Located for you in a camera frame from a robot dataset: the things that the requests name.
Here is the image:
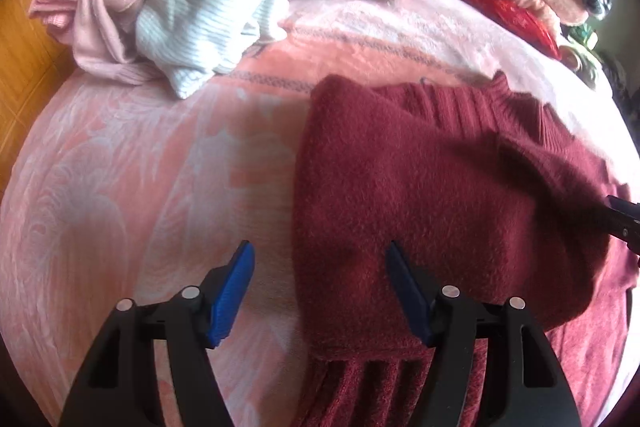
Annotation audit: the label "dark red knit sweater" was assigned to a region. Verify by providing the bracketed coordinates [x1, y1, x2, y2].
[292, 74, 638, 426]

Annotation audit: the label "red shiny cloth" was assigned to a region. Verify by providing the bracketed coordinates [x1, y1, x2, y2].
[462, 0, 561, 61]

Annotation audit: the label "pink floral bed blanket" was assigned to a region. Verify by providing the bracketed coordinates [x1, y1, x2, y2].
[1, 0, 639, 426]

